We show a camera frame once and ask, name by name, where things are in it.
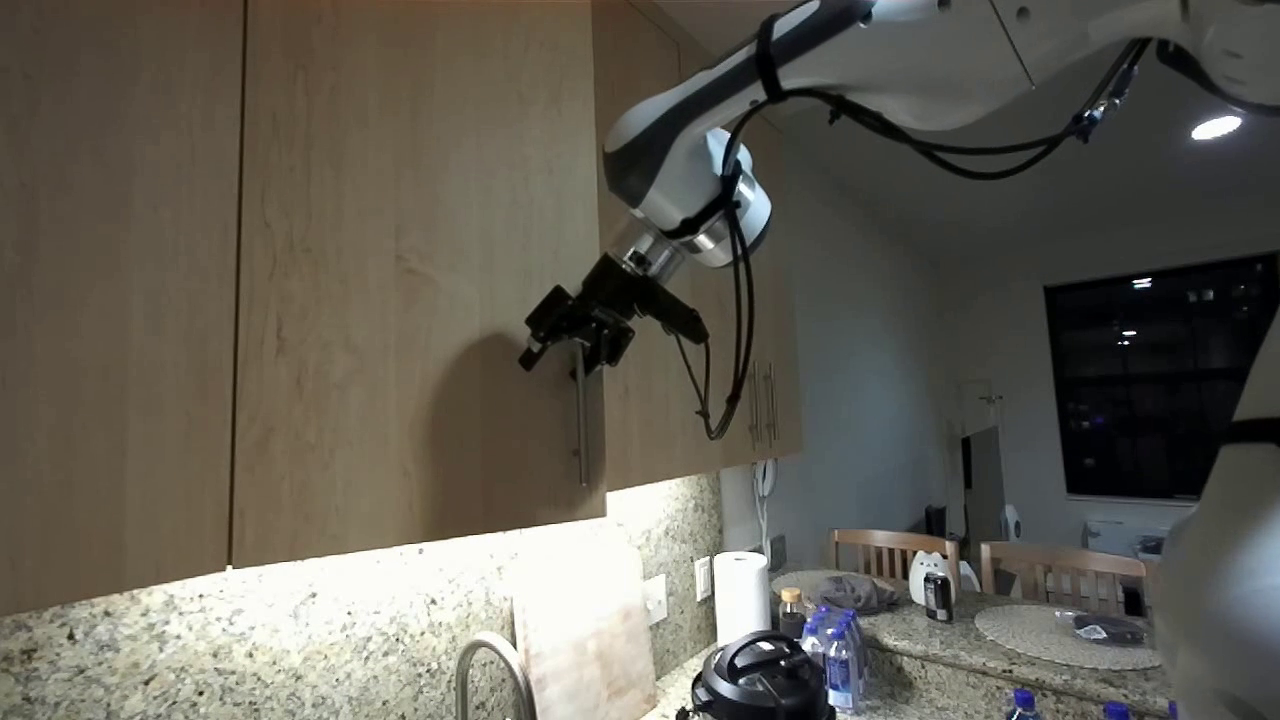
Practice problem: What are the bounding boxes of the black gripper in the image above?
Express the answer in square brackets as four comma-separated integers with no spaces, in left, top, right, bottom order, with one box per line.
[517,256,709,372]

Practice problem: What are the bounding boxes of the wooden cupboard door with handle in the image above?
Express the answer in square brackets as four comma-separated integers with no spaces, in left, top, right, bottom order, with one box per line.
[593,0,804,490]

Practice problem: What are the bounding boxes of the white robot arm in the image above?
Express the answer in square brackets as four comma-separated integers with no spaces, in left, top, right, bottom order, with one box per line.
[519,0,1280,720]

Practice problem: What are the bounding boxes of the middle wooden cupboard door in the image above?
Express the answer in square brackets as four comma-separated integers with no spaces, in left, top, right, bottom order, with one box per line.
[232,0,604,563]

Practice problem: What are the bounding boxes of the wooden cupboard door far side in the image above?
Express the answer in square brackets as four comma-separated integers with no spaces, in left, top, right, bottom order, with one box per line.
[0,0,245,614]

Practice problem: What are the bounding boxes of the wooden cutting board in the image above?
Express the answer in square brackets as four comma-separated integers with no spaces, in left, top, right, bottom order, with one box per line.
[517,533,656,720]

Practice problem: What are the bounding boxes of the steel faucet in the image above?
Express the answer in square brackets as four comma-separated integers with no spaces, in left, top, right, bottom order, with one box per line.
[455,632,535,720]

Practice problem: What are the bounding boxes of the paper towel roll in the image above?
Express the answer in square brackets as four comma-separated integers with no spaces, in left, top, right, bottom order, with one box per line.
[712,554,770,644]

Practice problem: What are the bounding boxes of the wooden chair left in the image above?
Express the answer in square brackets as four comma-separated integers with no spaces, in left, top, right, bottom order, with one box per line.
[830,530,959,583]

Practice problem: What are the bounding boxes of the wooden chair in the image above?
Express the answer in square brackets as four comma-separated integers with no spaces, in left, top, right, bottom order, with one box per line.
[979,541,1146,617]
[830,530,959,583]

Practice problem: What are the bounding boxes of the wooden chair right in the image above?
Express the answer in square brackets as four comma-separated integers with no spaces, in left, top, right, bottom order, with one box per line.
[979,541,1146,617]

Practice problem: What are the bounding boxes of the dark window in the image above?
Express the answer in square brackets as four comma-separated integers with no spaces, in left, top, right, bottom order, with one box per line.
[1045,254,1280,500]

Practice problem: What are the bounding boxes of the ceiling light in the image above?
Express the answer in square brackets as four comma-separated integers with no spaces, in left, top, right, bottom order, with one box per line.
[1189,114,1245,143]

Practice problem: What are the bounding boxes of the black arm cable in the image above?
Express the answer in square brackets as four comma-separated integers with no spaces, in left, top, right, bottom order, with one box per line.
[673,36,1155,445]

